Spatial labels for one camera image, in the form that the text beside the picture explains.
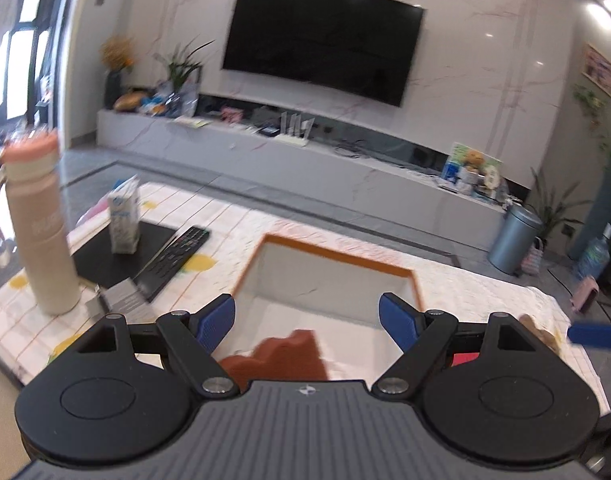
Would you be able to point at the long-leaf potted plant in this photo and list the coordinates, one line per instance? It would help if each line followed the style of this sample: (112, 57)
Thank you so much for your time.
(555, 215)

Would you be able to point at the pile of snack bags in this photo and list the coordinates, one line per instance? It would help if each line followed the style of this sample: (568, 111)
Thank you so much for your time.
(155, 104)

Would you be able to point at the black notebook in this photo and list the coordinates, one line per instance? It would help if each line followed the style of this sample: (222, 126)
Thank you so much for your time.
(100, 260)

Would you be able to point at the pink photo card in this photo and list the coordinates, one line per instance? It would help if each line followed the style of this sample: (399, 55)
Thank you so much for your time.
(231, 115)

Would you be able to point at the grey card box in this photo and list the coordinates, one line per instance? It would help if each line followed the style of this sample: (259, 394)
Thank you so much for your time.
(123, 297)

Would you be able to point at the blue-grey trash can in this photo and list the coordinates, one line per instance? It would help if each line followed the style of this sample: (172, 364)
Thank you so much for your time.
(513, 245)

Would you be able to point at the orange cardboard box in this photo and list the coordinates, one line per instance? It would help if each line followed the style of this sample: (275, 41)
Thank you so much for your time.
(325, 300)

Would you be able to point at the white marble television console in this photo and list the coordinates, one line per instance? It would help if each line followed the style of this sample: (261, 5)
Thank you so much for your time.
(310, 175)

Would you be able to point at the beige bottle with pink lid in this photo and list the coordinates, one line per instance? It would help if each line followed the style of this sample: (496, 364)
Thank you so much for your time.
(40, 230)

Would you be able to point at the pink cloth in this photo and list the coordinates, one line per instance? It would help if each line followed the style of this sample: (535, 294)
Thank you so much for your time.
(92, 215)

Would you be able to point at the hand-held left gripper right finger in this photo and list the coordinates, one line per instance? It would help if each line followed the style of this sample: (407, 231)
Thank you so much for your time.
(398, 320)

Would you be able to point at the black set-top box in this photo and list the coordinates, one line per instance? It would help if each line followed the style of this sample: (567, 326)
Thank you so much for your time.
(269, 131)

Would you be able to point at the black wall television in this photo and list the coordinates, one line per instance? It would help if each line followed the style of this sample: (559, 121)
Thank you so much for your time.
(320, 42)

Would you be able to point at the red lidded storage container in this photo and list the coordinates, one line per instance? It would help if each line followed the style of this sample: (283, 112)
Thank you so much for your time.
(465, 360)

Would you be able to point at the dark vase with dried flowers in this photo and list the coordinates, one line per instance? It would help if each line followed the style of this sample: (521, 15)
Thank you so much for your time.
(114, 85)

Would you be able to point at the pink space heater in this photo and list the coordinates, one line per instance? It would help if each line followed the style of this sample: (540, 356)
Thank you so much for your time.
(584, 295)

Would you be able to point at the blue water jug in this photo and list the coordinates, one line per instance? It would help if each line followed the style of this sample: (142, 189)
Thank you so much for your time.
(595, 260)

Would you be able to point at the rust brown soft toy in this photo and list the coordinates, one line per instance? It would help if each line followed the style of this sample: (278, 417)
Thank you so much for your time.
(285, 360)

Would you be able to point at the white router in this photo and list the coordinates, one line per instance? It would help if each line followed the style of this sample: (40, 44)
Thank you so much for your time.
(295, 137)

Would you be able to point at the black framed glass door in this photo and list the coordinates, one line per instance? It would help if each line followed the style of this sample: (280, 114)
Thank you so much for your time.
(30, 60)

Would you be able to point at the green plant in glass vase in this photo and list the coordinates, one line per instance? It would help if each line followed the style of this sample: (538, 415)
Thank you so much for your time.
(183, 70)

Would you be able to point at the framed wall picture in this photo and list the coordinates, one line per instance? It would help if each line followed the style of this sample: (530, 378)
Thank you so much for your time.
(599, 70)

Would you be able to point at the black remote control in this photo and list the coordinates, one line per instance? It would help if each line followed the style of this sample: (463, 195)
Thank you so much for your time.
(173, 260)

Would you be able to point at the white printed tablecloth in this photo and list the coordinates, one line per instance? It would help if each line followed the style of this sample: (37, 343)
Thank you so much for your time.
(225, 230)

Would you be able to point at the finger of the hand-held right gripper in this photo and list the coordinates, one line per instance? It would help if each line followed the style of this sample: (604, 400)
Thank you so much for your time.
(595, 335)

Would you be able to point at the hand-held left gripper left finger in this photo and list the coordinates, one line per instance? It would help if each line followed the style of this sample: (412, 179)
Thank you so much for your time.
(215, 322)

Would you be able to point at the white milk carton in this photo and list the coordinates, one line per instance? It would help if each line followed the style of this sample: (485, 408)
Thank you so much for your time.
(124, 220)

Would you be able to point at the woven handbag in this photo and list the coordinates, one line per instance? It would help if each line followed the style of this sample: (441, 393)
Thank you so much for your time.
(533, 260)

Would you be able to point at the brown teddy bear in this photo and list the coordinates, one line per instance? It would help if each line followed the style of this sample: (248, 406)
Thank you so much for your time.
(473, 157)

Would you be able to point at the golden ornament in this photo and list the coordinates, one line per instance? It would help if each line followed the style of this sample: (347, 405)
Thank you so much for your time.
(128, 101)

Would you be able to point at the papers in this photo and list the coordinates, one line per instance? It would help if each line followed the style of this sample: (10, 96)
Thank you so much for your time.
(190, 121)

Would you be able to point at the hanging vine plant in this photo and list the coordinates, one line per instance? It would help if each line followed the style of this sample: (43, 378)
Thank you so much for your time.
(591, 110)

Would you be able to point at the green picture card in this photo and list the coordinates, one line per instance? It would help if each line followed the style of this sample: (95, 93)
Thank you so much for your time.
(453, 172)

